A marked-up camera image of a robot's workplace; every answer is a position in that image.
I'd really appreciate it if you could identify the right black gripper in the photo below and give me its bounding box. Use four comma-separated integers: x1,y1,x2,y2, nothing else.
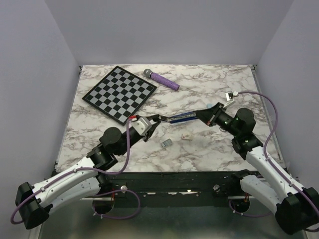
193,102,240,137

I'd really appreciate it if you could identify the grey staple tray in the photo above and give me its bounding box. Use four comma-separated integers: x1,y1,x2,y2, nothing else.
161,139,172,148

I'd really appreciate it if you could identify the white staple box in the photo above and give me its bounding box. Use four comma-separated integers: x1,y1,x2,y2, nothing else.
181,133,193,140

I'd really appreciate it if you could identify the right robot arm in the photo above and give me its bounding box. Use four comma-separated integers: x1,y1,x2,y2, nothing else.
195,103,319,235

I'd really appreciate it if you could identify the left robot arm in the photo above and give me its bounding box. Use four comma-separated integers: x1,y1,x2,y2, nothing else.
10,115,160,230

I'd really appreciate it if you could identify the black and silver chessboard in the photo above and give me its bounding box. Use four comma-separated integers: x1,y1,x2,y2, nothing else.
82,66,157,125

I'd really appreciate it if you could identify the purple glitter toy microphone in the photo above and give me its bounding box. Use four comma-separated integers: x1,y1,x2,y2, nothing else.
144,69,180,91

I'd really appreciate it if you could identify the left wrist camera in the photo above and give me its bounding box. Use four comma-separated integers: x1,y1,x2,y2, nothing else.
131,119,152,136

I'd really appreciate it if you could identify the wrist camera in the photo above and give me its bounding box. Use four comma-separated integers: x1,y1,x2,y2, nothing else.
224,91,239,109
131,119,152,136

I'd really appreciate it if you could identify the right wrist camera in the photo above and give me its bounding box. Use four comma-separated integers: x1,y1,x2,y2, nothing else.
224,91,239,109

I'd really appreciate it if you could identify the aluminium mounting rail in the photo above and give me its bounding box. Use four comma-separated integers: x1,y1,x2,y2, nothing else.
39,171,305,207

